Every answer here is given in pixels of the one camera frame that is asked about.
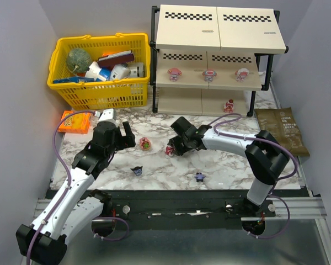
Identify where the pink bear strawberry toy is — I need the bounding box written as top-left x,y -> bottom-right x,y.
139,137 -> 152,151

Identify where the red bear cream toy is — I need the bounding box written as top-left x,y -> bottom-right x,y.
165,146 -> 174,157

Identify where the black purple-bow cat toy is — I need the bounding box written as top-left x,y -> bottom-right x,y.
131,166 -> 143,176

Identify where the red white bear toy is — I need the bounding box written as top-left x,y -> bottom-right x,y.
223,99 -> 234,113

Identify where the pink round bunny toy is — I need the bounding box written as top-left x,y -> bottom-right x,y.
202,69 -> 217,83

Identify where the pink blue-bow bunny toy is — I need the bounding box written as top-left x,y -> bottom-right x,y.
167,67 -> 182,82

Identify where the white pink bunny toy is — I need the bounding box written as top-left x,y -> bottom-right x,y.
235,68 -> 250,82

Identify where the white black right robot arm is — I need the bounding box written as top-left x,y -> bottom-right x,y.
168,116 -> 292,207

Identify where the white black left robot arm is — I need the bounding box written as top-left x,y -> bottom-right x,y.
16,121 -> 136,264

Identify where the beige three-tier shelf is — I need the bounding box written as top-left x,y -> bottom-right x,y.
150,4 -> 288,116

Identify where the purple small figure toy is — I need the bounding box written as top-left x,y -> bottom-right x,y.
195,172 -> 206,182

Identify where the yellow plastic shopping basket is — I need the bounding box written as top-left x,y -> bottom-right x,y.
47,33 -> 151,110

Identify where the orange snack box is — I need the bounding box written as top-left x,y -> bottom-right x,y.
58,113 -> 91,134

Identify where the white small box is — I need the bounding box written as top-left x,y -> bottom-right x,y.
110,64 -> 130,81

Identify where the white cylindrical can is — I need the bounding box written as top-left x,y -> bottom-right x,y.
127,62 -> 145,78

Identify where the white blue carton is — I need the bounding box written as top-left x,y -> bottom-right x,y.
85,61 -> 111,82

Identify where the blue flat package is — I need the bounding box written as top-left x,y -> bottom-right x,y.
53,76 -> 95,84

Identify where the dark red book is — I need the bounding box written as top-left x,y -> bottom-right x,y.
97,50 -> 135,68

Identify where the green round melon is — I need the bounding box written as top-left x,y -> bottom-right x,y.
66,48 -> 93,74

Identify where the brown coffee bag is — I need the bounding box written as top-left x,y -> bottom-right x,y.
255,108 -> 310,157

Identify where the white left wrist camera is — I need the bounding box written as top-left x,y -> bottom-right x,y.
94,108 -> 116,123

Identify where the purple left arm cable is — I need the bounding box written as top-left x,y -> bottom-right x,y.
26,110 -> 97,265

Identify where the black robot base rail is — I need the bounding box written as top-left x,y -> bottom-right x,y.
89,189 -> 275,231

